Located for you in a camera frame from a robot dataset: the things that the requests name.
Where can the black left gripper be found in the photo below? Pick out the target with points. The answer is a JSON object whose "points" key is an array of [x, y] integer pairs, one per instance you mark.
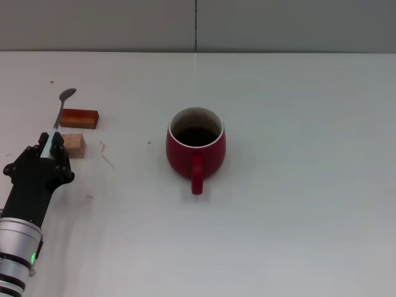
{"points": [[31, 188]]}

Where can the red ceramic cup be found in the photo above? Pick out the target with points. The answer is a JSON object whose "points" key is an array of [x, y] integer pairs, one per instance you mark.
{"points": [[185, 161]]}

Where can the dark coffee liquid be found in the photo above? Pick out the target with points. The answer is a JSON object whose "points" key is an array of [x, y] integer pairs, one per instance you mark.
{"points": [[195, 137]]}

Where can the reddish brown wooden block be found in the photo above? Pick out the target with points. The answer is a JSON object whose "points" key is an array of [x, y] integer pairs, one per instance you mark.
{"points": [[83, 119]]}

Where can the light wooden block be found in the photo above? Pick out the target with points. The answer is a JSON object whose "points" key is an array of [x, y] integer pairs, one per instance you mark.
{"points": [[75, 145]]}

